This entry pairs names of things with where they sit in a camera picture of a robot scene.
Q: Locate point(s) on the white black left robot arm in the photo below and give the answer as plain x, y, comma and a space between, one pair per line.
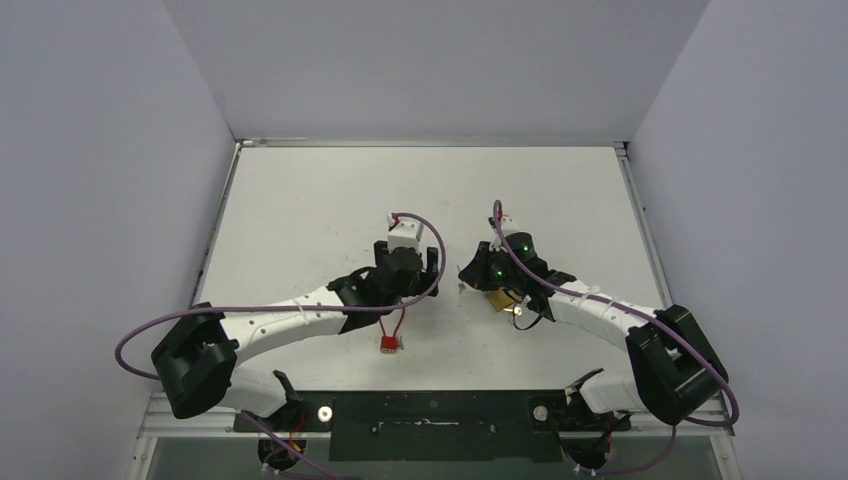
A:
202, 361

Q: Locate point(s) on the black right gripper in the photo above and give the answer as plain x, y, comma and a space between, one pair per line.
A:
477, 270

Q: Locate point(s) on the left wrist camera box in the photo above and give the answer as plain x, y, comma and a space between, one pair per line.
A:
403, 232

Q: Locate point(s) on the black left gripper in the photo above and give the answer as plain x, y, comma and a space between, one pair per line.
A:
425, 279

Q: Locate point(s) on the aluminium table edge rail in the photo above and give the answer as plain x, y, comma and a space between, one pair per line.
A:
640, 213

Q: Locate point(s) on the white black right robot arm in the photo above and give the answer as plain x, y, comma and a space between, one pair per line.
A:
673, 368

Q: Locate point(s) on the small key bunch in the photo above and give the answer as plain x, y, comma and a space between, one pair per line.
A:
461, 284

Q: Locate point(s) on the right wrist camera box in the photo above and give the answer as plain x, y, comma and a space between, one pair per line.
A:
507, 227

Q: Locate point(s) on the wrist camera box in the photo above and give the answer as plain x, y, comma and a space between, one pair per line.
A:
507, 227
403, 232

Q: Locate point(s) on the brass padlock with key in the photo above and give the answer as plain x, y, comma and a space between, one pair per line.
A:
504, 301

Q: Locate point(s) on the red cable padlock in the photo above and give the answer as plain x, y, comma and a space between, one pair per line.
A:
391, 342

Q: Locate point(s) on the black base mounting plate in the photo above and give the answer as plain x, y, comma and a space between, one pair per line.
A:
538, 425

